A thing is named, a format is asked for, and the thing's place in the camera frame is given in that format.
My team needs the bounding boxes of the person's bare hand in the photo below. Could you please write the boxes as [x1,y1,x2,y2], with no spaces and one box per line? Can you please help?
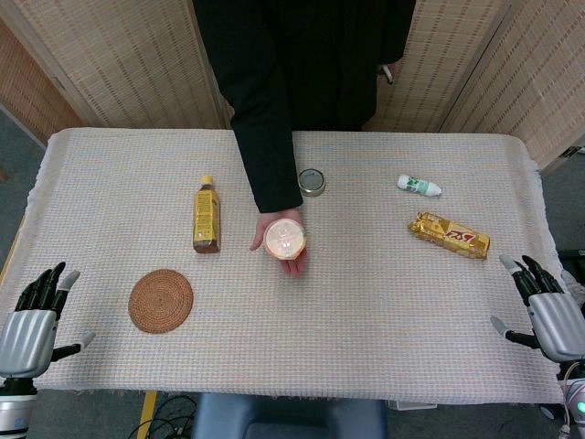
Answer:
[250,208,308,278]

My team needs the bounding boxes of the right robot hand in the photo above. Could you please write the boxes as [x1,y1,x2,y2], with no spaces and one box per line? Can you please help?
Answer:
[489,254,585,365]

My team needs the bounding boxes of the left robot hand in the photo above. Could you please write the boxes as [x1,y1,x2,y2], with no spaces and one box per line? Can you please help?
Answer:
[0,262,97,379]

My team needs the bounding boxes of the round pink-lidded container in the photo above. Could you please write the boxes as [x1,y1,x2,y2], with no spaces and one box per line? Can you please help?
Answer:
[263,219,307,262]

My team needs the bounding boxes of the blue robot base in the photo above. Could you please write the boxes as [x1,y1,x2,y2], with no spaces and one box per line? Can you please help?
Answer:
[190,391,388,439]

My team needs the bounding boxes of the person's black sleeved forearm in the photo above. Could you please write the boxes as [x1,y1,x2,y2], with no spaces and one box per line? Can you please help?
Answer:
[200,0,305,215]

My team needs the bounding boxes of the white woven tablecloth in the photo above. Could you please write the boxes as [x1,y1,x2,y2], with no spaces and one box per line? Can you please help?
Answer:
[2,127,564,404]

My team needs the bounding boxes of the small metal tin can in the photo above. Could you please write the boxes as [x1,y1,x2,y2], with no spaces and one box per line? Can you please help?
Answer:
[297,168,327,198]

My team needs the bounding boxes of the yellow tea bottle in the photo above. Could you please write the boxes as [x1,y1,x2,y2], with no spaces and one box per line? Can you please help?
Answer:
[191,176,222,255]

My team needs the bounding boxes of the gold foil biscuit pack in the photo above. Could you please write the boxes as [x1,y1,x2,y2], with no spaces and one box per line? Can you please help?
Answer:
[407,210,492,261]

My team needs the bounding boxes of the round woven rattan coaster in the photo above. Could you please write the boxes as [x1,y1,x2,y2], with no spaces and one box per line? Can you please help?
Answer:
[127,269,195,334]

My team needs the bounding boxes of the small white green bottle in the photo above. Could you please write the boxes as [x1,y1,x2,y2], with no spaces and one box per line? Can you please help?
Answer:
[396,174,443,198]

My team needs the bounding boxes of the person's black clothed torso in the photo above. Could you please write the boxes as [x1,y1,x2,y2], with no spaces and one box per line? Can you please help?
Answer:
[193,0,418,133]

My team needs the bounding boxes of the bamboo folding screen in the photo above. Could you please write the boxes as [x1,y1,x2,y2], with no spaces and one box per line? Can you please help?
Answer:
[0,0,585,170]

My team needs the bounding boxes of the black floor cables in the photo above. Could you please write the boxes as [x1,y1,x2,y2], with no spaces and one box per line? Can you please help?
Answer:
[153,393,198,439]

